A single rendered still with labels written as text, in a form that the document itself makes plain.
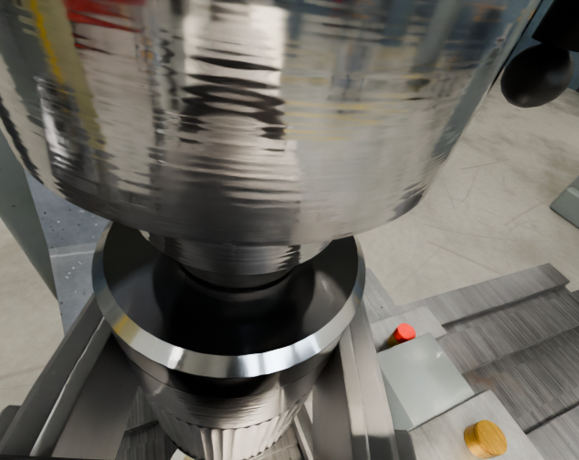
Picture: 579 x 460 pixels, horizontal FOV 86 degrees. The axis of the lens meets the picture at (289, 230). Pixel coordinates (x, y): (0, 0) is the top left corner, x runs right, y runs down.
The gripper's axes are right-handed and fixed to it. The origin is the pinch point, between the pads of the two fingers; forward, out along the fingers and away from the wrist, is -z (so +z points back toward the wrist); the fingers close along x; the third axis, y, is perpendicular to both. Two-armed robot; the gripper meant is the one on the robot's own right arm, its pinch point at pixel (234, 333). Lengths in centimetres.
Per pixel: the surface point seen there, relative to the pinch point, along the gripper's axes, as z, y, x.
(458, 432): -2.8, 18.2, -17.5
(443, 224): -152, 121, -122
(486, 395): -5.6, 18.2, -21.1
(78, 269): -21.2, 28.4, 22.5
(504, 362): -14.6, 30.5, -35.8
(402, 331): -9.4, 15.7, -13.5
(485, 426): -2.8, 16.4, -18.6
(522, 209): -182, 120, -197
